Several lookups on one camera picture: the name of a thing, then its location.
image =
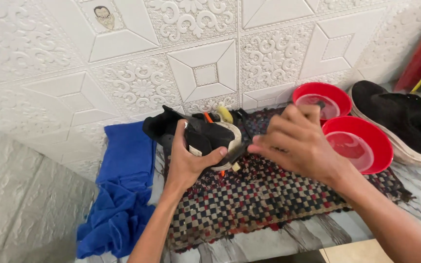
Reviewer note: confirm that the person's right hand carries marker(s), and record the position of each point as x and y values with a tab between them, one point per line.
302	146

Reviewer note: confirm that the black shoe with worn sole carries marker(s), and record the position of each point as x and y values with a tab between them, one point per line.
207	135

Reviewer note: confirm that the person's left hand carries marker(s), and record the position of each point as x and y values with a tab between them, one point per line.
183	166

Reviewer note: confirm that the checkered woven mat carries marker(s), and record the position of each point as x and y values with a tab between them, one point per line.
254	201

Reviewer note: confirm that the red bowl of water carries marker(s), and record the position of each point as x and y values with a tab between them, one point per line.
333	96
364	144

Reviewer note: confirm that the person's right fingers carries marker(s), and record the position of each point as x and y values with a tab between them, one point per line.
287	124

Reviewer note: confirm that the blue cloth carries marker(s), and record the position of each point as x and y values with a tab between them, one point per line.
126	182

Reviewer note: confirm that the dark shoe brush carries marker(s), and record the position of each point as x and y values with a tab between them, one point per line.
242	151

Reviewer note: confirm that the black shoe with cream sole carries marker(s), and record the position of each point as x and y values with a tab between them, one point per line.
397	117

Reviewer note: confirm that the cartoon face sticker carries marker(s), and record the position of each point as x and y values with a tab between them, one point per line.
104	17

